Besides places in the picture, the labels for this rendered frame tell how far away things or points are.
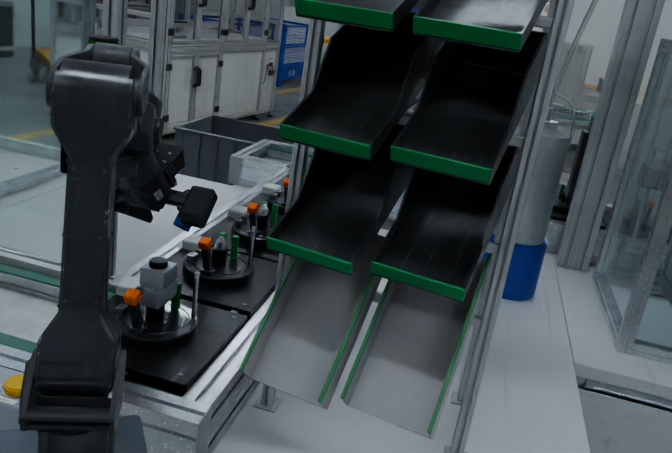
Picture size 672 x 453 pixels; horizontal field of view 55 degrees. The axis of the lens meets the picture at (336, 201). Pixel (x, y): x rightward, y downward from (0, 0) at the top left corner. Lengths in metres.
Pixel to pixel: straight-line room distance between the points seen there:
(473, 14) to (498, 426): 0.72
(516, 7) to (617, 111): 1.13
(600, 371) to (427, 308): 0.64
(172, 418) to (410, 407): 0.33
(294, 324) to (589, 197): 1.22
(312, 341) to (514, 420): 0.45
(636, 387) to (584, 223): 0.63
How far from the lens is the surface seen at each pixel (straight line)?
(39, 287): 1.37
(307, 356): 0.98
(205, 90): 6.74
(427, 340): 0.98
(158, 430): 0.99
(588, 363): 1.56
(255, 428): 1.12
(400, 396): 0.96
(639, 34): 1.98
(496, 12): 0.88
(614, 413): 1.61
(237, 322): 1.18
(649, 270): 1.59
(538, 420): 1.30
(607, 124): 1.99
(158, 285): 1.08
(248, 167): 2.27
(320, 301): 1.01
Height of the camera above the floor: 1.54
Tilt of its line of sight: 18 degrees down
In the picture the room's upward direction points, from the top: 9 degrees clockwise
